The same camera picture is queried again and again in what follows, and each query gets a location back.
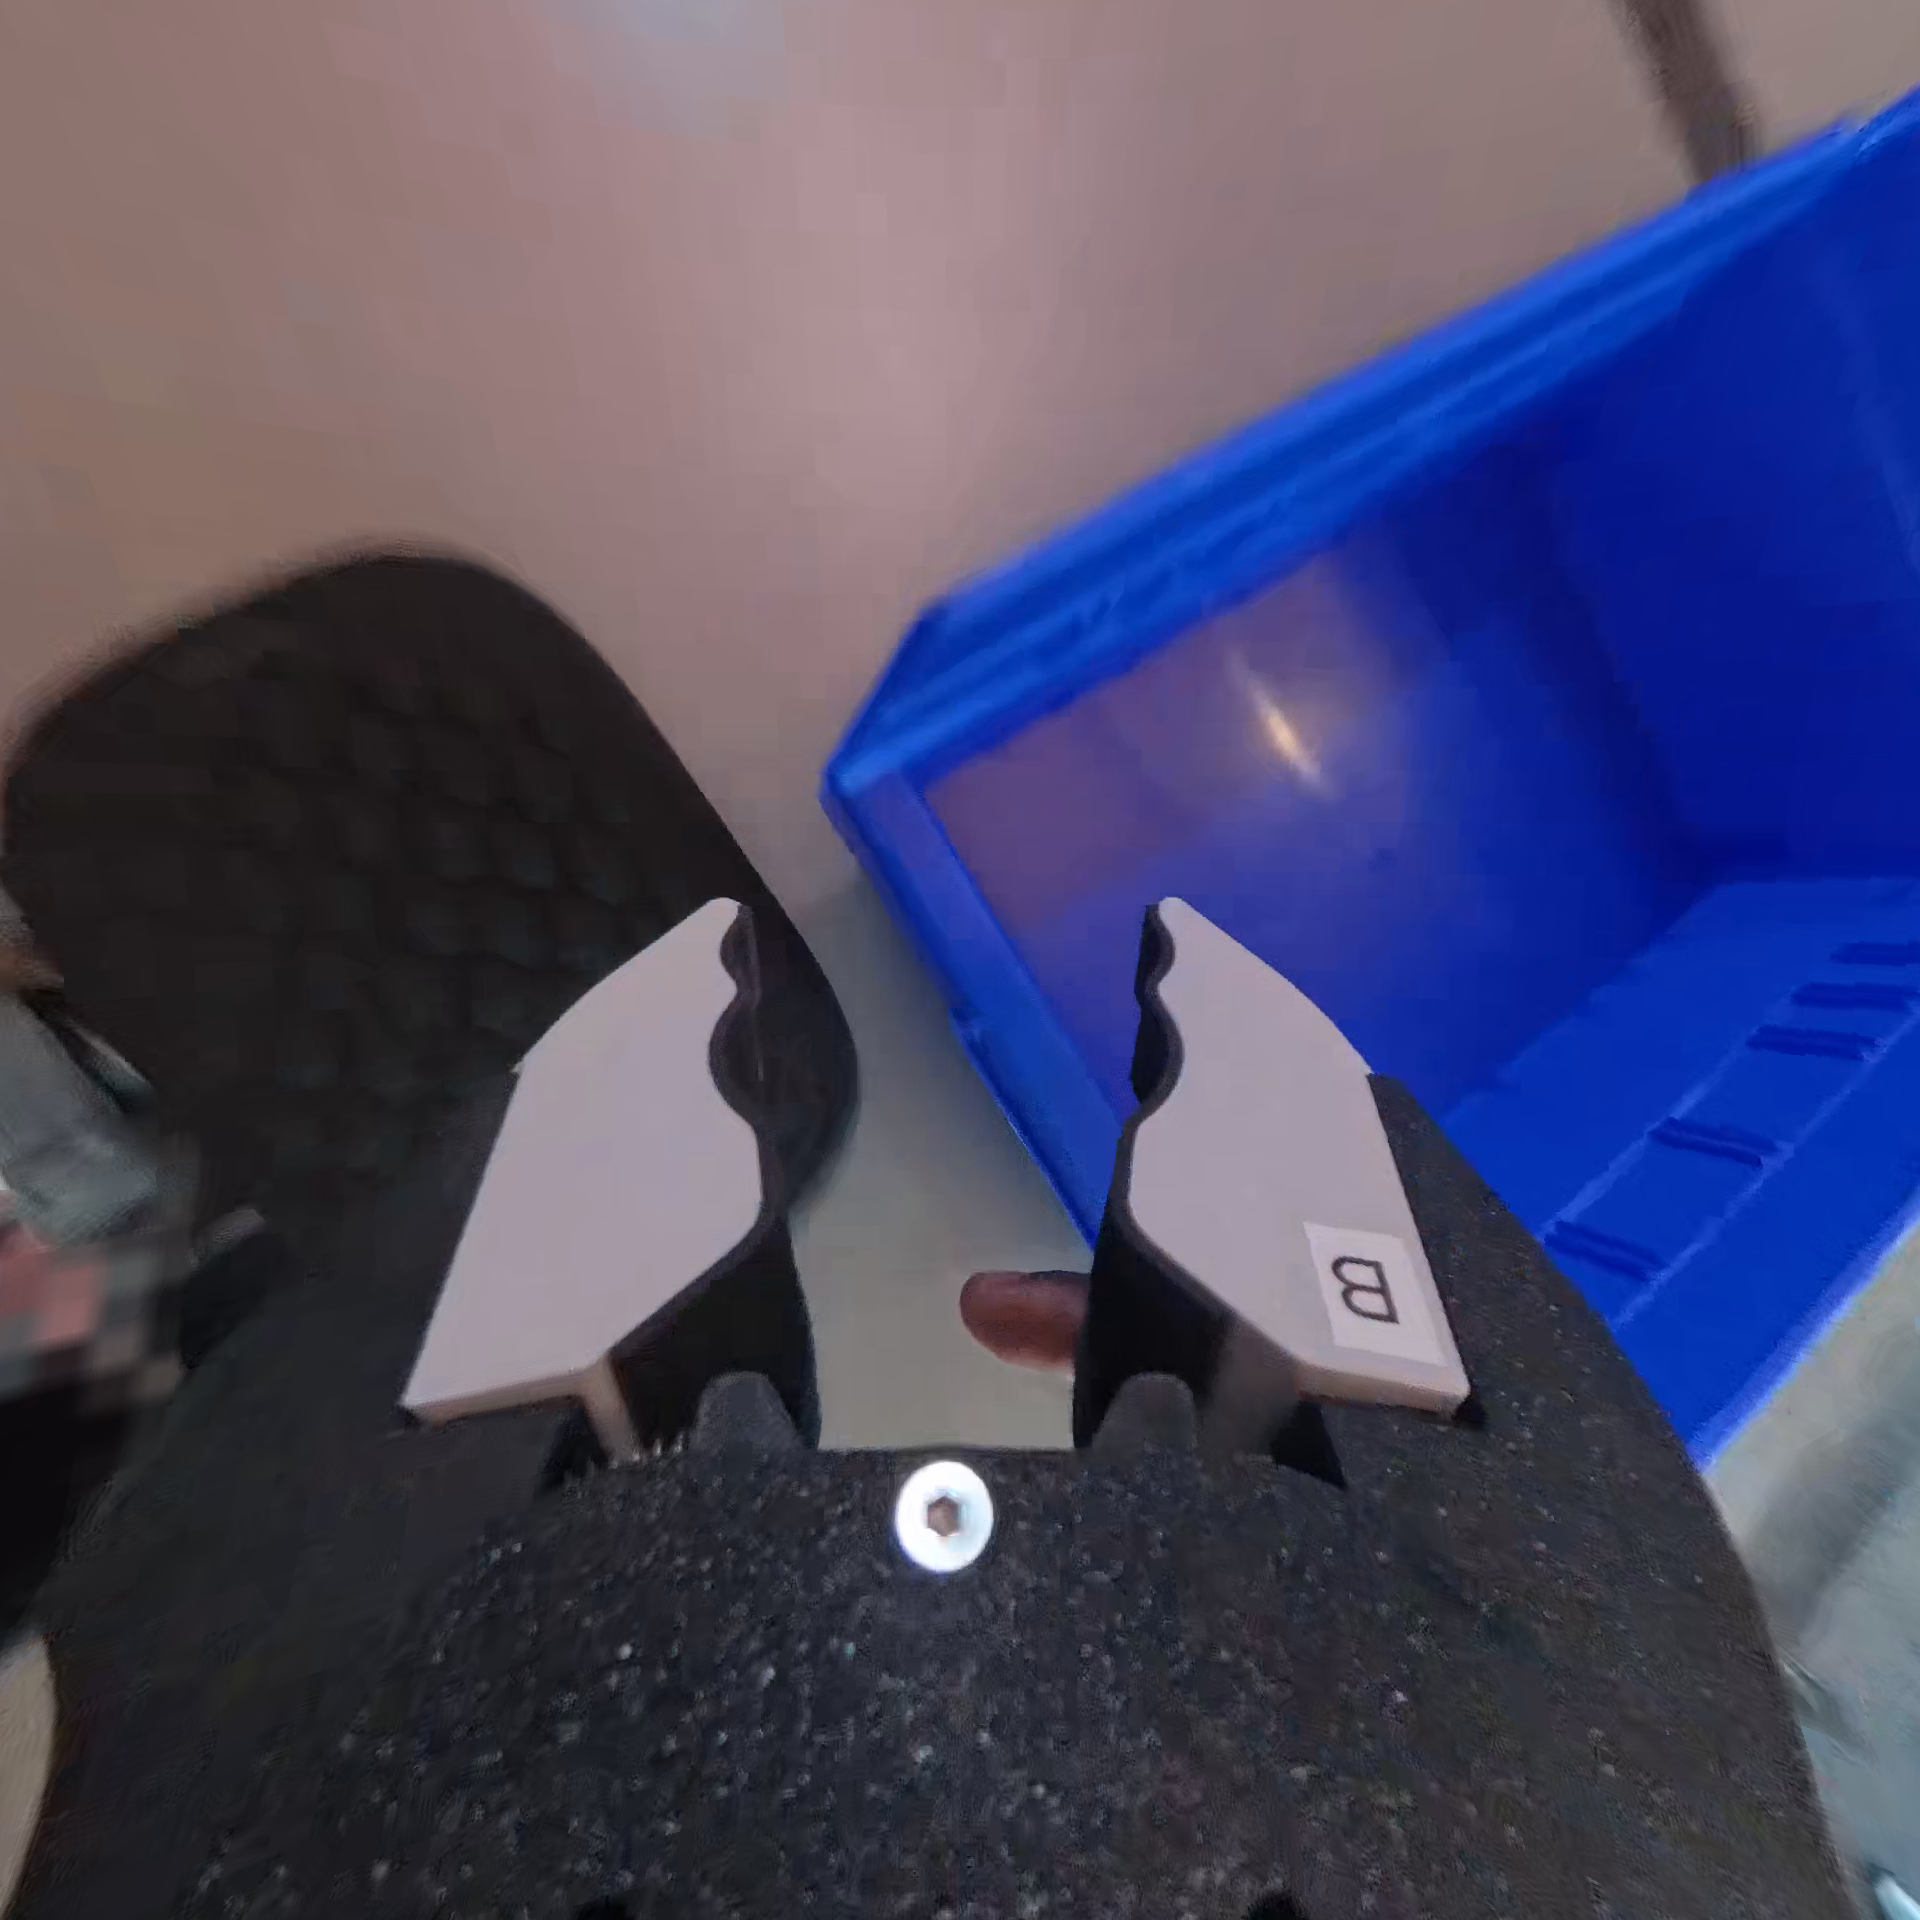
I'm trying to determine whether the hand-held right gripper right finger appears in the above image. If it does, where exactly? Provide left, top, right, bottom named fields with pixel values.
left=1080, top=896, right=1472, bottom=1472

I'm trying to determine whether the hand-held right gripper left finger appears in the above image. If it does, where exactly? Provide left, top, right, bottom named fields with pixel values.
left=397, top=896, right=818, bottom=1455

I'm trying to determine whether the blue plastic bin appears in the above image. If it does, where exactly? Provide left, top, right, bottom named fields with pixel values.
left=827, top=93, right=1920, bottom=1472

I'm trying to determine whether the black textured armrest pad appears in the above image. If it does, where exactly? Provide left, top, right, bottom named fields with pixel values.
left=0, top=550, right=862, bottom=1259

